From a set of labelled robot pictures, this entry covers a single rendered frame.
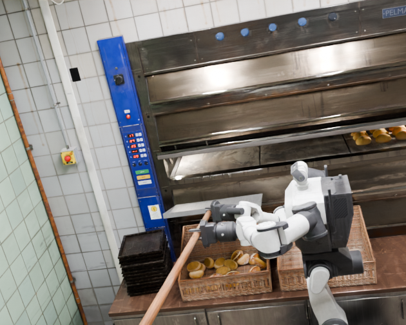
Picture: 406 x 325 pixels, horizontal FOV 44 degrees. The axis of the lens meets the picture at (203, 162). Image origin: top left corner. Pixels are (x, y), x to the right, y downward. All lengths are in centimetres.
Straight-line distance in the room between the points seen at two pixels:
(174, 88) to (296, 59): 76
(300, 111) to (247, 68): 42
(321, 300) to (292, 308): 53
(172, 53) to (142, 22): 25
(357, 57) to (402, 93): 35
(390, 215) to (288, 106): 99
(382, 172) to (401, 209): 29
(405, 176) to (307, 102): 78
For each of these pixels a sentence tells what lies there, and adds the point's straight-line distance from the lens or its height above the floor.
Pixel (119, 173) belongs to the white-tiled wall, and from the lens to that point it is 340.
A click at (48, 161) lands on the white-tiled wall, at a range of 354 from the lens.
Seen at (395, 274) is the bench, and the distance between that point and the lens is 321.
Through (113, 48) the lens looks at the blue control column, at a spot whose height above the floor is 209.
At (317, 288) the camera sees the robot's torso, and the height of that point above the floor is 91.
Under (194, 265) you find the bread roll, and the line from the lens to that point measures 332.
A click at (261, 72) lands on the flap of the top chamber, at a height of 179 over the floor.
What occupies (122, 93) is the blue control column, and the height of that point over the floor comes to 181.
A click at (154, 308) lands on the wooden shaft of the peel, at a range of 150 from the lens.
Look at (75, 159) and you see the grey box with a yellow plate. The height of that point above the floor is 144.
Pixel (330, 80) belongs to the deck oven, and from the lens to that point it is 312.
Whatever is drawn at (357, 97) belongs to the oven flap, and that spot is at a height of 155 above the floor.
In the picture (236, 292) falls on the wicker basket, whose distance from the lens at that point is 312.
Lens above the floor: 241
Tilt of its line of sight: 20 degrees down
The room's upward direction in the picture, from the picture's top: 11 degrees counter-clockwise
